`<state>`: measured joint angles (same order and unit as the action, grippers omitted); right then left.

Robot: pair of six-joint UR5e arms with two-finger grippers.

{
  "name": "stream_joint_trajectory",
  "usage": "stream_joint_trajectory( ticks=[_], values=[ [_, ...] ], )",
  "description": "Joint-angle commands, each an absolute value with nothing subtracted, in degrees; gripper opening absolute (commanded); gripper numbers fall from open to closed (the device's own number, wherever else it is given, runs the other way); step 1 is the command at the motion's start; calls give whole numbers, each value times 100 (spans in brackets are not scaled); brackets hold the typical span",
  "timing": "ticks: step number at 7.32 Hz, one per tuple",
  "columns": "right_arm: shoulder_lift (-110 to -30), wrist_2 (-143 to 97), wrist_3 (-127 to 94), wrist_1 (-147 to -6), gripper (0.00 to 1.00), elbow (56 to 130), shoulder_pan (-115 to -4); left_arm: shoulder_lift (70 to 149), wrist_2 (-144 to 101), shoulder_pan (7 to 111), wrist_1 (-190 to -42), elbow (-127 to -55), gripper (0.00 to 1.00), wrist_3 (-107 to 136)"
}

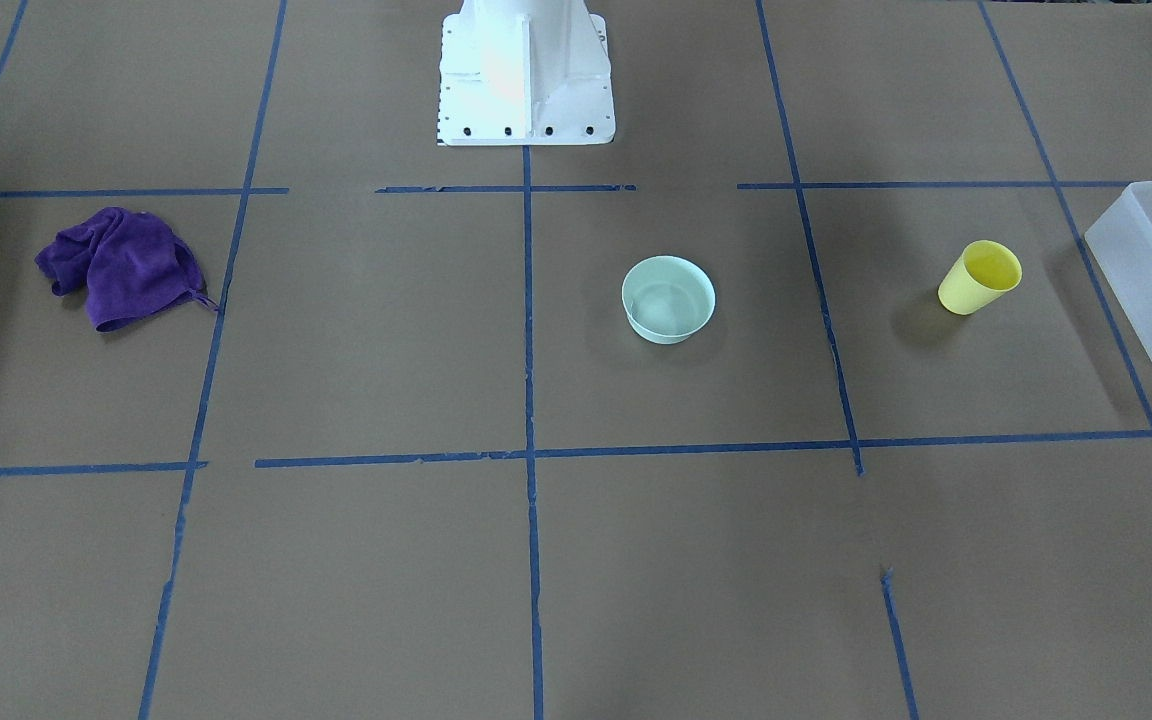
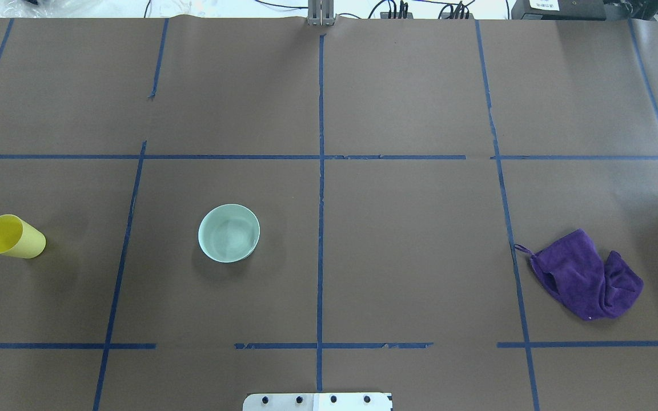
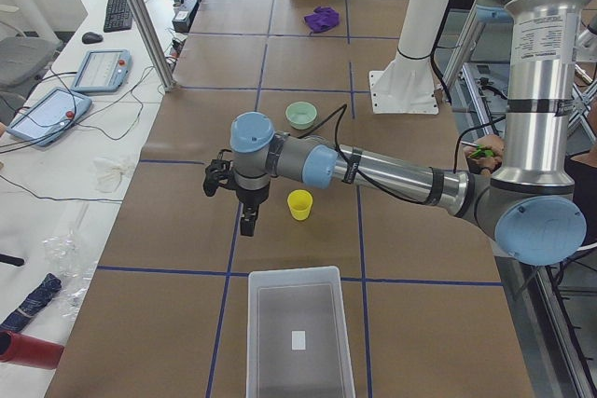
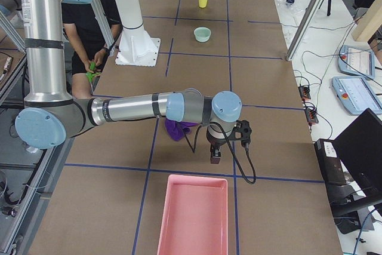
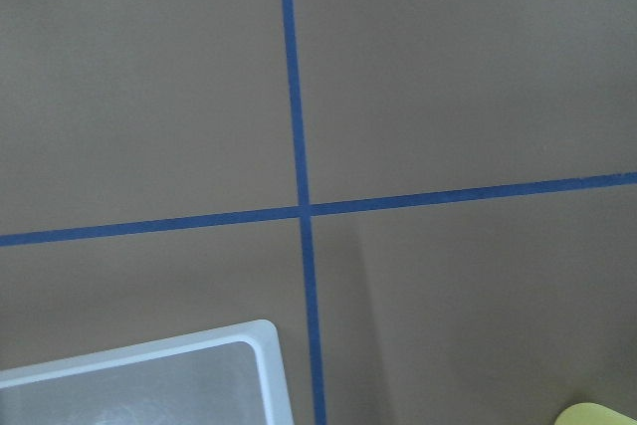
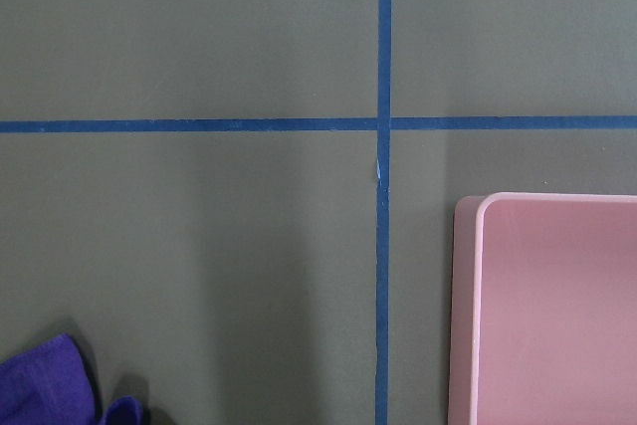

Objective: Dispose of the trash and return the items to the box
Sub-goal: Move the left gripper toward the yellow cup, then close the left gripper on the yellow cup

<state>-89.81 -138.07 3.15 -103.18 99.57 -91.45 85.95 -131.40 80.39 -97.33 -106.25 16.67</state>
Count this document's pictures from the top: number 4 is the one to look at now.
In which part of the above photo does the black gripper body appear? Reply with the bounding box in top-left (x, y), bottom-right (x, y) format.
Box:
top-left (207, 124), bottom-right (233, 148)

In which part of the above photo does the purple cloth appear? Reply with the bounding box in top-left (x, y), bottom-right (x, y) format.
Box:
top-left (165, 119), bottom-right (197, 142)

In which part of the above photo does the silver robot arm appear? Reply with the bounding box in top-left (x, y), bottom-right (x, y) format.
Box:
top-left (15, 0), bottom-right (245, 162)

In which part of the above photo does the black computer box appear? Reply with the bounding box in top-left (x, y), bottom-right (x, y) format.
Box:
top-left (314, 139), bottom-right (347, 186)

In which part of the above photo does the pink plastic bin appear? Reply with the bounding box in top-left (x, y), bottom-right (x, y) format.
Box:
top-left (157, 174), bottom-right (229, 254)

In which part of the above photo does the mint green bowl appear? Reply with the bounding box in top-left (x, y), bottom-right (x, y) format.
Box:
top-left (193, 27), bottom-right (211, 42)

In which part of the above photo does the green object in hands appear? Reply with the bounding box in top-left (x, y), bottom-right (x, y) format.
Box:
top-left (86, 62), bottom-right (101, 83)

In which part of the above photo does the black monitor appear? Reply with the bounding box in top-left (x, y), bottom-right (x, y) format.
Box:
top-left (332, 108), bottom-right (381, 192)

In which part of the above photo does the near teach pendant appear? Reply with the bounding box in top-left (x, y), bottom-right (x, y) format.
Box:
top-left (331, 76), bottom-right (381, 115)

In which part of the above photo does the teach pendant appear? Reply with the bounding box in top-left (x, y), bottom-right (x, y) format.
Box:
top-left (338, 45), bottom-right (375, 80)
top-left (331, 76), bottom-right (381, 115)

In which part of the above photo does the person in black clothes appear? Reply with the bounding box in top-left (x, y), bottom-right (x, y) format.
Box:
top-left (61, 0), bottom-right (121, 99)

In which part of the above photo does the far teach pendant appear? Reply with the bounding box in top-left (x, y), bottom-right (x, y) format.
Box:
top-left (338, 45), bottom-right (375, 80)

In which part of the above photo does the wooden beam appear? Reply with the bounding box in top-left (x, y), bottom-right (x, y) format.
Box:
top-left (352, 0), bottom-right (381, 42)

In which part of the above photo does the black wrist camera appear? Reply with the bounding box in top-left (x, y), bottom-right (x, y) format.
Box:
top-left (235, 120), bottom-right (252, 149)

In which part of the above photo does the black camera cable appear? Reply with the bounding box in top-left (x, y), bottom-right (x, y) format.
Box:
top-left (182, 123), bottom-right (257, 185)

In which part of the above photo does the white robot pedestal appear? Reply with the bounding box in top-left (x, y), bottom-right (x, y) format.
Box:
top-left (115, 0), bottom-right (161, 67)

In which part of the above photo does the aluminium frame post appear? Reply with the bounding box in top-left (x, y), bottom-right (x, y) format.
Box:
top-left (286, 0), bottom-right (323, 61)

